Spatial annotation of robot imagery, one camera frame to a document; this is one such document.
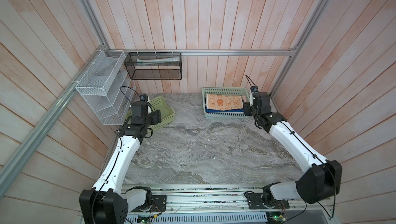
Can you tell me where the orange patterned towel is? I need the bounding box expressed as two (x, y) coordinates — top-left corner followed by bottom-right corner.
(204, 94), (246, 111)

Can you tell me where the blue towel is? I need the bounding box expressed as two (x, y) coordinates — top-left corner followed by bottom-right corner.
(205, 99), (243, 113)

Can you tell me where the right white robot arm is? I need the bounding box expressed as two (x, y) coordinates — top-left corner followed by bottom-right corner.
(243, 102), (342, 204)

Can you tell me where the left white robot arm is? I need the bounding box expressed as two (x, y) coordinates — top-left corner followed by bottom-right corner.
(79, 110), (161, 224)

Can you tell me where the light green towel basket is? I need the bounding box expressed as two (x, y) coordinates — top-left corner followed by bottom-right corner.
(123, 96), (175, 135)

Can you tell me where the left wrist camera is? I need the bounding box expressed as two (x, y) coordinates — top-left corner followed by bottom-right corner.
(130, 94), (153, 117)

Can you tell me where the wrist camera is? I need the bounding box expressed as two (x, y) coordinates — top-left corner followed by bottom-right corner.
(130, 94), (153, 117)
(250, 86), (271, 108)

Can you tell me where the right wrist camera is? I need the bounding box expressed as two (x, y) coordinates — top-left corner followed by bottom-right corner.
(250, 86), (271, 108)

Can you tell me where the white wire mesh shelf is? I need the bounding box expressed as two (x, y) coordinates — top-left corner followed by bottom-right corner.
(76, 50), (134, 126)

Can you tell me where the black wire mesh basket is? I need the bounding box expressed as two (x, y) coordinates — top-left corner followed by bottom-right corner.
(124, 52), (183, 80)

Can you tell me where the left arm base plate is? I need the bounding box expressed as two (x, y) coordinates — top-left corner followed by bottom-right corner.
(133, 195), (167, 212)

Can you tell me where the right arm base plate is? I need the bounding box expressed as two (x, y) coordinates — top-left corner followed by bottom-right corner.
(244, 191), (290, 210)

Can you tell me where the aluminium front rail frame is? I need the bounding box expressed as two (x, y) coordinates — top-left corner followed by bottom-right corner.
(125, 184), (341, 224)

